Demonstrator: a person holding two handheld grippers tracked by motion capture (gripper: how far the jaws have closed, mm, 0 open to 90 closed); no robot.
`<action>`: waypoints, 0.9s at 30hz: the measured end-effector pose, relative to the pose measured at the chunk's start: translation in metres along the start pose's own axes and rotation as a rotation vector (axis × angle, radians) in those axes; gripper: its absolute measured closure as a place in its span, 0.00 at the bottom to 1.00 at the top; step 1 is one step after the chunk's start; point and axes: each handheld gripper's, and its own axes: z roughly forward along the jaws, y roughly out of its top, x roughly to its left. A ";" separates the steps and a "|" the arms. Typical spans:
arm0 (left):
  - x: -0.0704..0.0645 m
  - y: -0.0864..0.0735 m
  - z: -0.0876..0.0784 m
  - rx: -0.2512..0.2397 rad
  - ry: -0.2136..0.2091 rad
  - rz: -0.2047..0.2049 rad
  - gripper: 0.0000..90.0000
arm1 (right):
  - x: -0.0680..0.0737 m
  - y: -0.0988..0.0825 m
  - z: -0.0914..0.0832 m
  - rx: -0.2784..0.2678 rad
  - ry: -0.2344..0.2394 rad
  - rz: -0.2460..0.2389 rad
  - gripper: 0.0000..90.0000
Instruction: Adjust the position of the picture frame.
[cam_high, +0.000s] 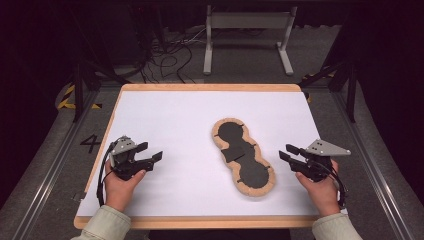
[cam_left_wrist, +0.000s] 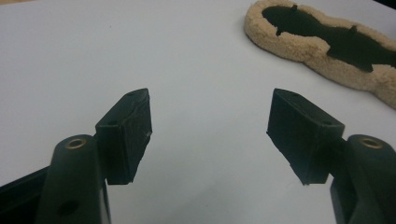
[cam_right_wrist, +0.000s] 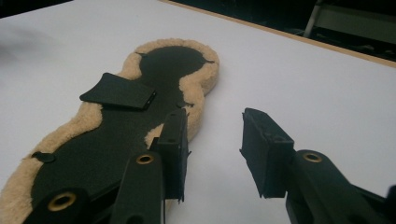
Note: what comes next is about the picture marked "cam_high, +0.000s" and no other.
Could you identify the person's right hand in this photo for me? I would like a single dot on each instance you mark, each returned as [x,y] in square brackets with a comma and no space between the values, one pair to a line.
[320,193]

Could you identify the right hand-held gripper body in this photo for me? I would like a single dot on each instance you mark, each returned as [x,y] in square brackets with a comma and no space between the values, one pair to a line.
[321,151]

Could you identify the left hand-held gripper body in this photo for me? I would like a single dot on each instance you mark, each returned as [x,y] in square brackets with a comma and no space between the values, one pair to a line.
[124,156]

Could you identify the black metal stand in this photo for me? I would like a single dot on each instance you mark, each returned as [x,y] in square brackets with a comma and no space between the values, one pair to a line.
[79,90]
[350,86]

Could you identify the white board with wooden edge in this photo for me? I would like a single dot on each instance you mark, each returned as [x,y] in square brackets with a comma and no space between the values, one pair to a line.
[186,133]

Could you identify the yellow black hazard tape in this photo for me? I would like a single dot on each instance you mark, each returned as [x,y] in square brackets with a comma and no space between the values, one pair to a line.
[68,100]

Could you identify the grey metal stand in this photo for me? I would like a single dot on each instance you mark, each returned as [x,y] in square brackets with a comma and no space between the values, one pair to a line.
[248,20]

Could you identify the aluminium floor rail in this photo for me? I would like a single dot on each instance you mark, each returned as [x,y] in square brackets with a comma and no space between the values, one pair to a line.
[53,166]
[373,166]

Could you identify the person's left hand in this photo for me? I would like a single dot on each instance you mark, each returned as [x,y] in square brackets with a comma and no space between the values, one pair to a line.
[119,190]

